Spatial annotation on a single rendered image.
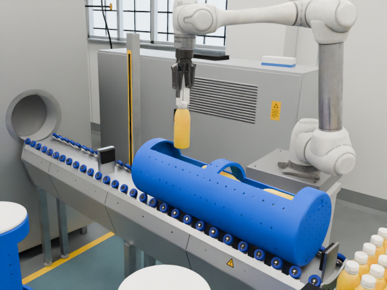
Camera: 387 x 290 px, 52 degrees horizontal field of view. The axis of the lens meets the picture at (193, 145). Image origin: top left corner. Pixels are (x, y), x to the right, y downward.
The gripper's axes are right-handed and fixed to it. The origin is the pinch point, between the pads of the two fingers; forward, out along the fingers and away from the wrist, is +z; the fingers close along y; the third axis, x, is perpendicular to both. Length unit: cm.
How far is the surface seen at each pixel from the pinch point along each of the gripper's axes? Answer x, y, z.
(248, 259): 45, 8, 55
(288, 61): -36, -156, -1
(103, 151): -60, -1, 41
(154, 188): -6.8, 10.0, 41.8
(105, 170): -62, -3, 53
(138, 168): -17.8, 9.8, 35.6
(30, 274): -129, 16, 149
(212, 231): 26, 8, 51
